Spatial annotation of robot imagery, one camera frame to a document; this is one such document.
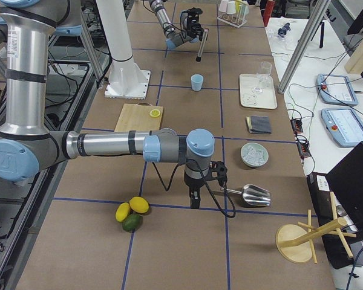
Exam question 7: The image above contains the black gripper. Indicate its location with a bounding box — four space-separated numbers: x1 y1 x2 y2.
184 161 227 209
180 8 208 41

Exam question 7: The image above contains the steel muddler black tip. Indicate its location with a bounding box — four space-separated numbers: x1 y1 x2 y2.
195 40 206 62

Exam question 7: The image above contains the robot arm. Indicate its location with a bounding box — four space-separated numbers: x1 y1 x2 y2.
149 1 209 50
0 1 227 209

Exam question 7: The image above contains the pink plastic cup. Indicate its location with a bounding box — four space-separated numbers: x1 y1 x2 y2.
218 0 229 13

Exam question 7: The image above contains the pale green plastic cup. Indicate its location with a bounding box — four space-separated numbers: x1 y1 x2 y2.
226 1 237 15

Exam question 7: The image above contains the light blue paper cup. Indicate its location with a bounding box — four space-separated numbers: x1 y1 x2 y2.
191 74 204 91

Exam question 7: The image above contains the yellow lemon at edge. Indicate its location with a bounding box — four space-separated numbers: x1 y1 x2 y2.
115 202 131 223

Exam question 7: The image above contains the wooden cup tree stand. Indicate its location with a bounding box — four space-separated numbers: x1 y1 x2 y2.
275 192 356 264

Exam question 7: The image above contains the steel ice scoop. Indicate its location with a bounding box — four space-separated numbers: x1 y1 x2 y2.
227 184 271 207

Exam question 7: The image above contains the green lime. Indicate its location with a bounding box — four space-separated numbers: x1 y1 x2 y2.
122 213 142 232

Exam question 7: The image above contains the green bowl of ice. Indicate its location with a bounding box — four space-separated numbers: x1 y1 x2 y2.
240 143 269 168

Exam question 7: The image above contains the white bear serving tray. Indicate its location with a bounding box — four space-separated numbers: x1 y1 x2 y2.
239 74 278 109

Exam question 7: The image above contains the grey folded cloth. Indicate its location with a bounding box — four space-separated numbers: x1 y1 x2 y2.
246 115 272 134

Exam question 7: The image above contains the wooden cutting board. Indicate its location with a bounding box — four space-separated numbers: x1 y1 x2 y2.
114 104 163 132

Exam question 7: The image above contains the upper teach pendant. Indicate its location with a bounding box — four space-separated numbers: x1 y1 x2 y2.
316 74 359 106

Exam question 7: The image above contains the teach pendant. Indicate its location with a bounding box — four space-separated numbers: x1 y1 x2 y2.
321 108 363 148
316 74 359 106

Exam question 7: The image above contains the black laptop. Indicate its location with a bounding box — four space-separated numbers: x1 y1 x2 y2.
307 141 363 270

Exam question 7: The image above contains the lower teach pendant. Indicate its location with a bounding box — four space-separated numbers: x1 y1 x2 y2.
321 108 363 148

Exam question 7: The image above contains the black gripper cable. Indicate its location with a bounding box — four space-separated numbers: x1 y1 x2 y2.
151 158 237 219

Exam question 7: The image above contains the white wire cup rack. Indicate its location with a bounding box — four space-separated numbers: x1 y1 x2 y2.
217 1 249 28

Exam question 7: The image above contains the aluminium frame post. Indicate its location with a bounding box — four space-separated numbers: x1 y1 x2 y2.
278 0 331 94

